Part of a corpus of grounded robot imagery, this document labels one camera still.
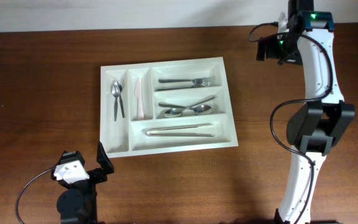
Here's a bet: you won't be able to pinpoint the steel fork crosswise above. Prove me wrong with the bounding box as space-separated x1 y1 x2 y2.
156 82 211 91

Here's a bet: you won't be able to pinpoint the steel fork with long handle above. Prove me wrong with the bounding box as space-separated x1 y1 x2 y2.
158 77 212 86

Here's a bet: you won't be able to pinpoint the small steel teaspoon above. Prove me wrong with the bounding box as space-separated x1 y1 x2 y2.
111 84 120 121
112 81 126 118

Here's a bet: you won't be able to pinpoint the pink plastic knife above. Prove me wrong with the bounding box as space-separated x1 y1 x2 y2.
134 78 144 120

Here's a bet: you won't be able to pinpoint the large steel spoon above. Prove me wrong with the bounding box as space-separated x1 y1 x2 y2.
158 103 213 115

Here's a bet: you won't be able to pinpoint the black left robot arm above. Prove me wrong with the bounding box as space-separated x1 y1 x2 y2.
51 142 114 223

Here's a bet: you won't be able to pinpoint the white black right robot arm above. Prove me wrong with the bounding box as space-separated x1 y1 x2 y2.
256 0 355 223

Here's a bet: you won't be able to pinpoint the white plastic cutlery tray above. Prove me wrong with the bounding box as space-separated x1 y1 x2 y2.
99 57 238 158

